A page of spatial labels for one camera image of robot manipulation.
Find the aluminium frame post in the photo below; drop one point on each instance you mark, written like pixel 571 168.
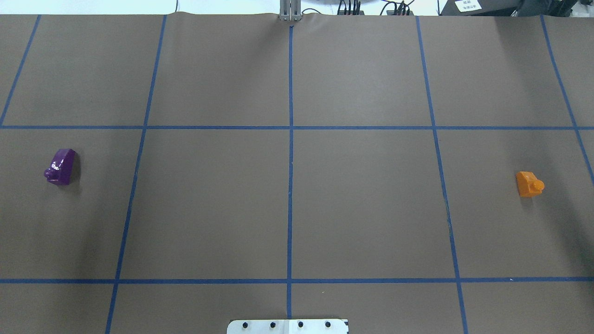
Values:
pixel 290 10

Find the purple trapezoid block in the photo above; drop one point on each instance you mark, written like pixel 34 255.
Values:
pixel 60 169

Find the orange trapezoid block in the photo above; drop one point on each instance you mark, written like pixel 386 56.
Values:
pixel 528 184

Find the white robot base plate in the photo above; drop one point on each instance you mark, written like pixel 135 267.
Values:
pixel 289 326

